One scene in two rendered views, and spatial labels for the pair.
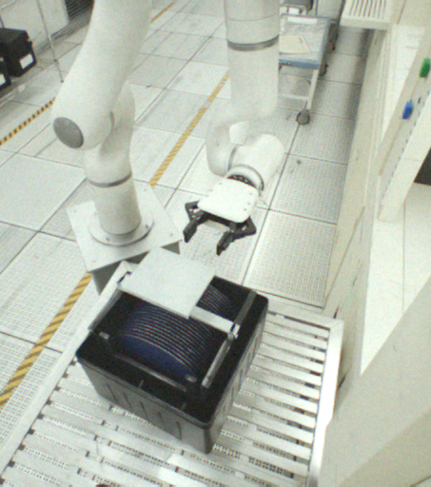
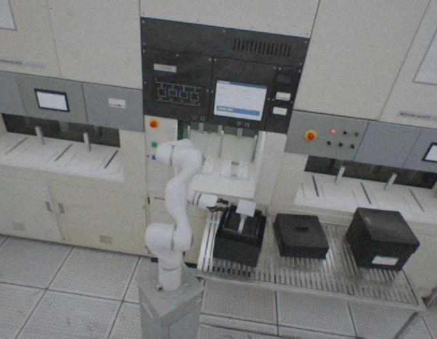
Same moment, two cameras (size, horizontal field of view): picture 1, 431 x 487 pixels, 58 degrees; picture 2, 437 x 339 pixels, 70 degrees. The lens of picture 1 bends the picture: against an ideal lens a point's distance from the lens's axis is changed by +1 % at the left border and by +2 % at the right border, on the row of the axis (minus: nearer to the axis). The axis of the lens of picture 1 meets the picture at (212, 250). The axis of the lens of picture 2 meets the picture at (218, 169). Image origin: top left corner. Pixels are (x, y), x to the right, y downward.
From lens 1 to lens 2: 1.75 m
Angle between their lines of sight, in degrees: 74
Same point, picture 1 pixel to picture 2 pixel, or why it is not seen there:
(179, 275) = (245, 205)
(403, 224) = not seen: hidden behind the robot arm
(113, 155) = not seen: hidden behind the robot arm
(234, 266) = (105, 307)
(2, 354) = not seen: outside the picture
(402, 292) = (206, 185)
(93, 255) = (194, 288)
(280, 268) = (108, 280)
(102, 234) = (181, 287)
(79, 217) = (167, 305)
